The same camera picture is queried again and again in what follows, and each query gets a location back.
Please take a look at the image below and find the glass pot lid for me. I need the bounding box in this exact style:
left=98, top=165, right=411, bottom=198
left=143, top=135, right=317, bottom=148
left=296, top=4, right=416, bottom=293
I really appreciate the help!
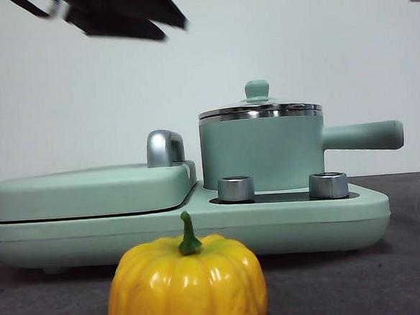
left=196, top=76, right=324, bottom=122

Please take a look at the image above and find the yellow pumpkin with green stem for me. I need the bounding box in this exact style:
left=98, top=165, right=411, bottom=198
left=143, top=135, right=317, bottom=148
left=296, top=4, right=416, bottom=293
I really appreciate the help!
left=101, top=206, right=270, bottom=315

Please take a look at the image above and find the mint green grill cover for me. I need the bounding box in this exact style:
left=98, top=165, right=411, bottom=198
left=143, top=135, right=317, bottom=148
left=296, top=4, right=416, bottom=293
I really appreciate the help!
left=0, top=159, right=201, bottom=224

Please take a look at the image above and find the silver control knob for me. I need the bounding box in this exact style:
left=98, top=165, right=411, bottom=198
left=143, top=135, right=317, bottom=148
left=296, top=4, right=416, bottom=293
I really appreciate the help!
left=307, top=170, right=350, bottom=199
left=216, top=175, right=257, bottom=204

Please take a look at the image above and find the black control panel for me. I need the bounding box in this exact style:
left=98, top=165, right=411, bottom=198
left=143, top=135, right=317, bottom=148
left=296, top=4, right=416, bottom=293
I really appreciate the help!
left=209, top=187, right=351, bottom=208

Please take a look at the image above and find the mint green breakfast machine base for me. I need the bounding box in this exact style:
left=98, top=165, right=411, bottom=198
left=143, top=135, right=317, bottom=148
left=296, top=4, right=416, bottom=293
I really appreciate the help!
left=0, top=168, right=395, bottom=280

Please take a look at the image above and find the silver grill cover handle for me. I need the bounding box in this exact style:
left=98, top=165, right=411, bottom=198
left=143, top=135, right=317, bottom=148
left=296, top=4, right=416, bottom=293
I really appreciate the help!
left=145, top=128, right=187, bottom=169

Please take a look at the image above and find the mint green pot with handle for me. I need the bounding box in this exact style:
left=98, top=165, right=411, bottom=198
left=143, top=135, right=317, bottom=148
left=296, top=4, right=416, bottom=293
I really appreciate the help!
left=197, top=101, right=408, bottom=198

